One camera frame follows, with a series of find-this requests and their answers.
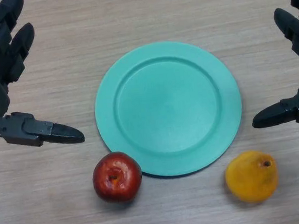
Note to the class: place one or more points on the yellow orange round fruit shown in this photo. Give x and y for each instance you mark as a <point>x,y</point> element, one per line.
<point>250,177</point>

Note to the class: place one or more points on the red apple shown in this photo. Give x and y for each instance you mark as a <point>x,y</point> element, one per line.
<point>117,177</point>

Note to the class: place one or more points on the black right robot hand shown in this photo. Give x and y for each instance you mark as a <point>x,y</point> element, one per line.
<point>297,32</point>

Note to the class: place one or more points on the green round plate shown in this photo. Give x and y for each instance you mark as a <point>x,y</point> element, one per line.
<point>168,107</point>

